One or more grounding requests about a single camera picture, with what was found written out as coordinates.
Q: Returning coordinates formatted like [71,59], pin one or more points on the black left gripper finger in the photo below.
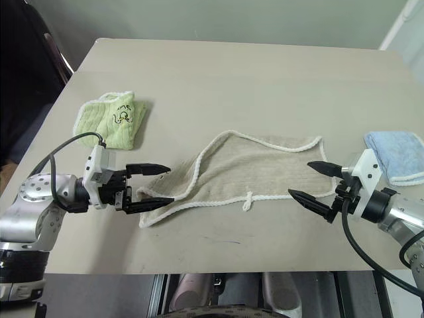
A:
[149,203]
[145,169]

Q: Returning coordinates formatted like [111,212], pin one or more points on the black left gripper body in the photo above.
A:
[114,193]

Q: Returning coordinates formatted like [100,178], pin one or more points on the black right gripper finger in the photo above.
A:
[328,169]
[314,206]

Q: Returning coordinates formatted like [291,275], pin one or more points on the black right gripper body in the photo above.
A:
[349,192]

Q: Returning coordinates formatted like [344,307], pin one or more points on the beige towel with white trim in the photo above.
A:
[251,169]

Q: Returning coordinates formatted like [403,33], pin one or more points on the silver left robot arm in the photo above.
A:
[30,198]

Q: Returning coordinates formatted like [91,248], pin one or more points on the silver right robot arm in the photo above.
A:
[402,212]

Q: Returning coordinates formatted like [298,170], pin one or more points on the green folded towel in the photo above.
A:
[109,122]

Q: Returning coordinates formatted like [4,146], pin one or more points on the blue folded towel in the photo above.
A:
[397,152]

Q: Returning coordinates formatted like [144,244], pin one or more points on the pinkish grey rounded shape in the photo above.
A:
[189,291]

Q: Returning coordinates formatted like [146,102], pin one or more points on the black table leg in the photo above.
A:
[361,295]

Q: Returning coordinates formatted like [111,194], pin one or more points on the dark dotted rounded shape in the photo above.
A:
[222,313]

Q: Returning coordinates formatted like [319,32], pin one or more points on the black chair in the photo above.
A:
[23,83]

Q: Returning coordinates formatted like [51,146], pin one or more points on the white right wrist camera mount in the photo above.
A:
[367,169]

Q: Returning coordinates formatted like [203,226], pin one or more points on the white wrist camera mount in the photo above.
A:
[99,162]
[367,169]

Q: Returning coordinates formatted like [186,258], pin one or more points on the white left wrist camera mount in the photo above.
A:
[99,162]

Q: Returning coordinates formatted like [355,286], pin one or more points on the grey metal table frame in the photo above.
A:
[159,296]

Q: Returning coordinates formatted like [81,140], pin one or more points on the dark brown chair frame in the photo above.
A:
[58,56]

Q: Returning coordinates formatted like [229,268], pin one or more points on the white door frame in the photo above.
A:
[404,23]

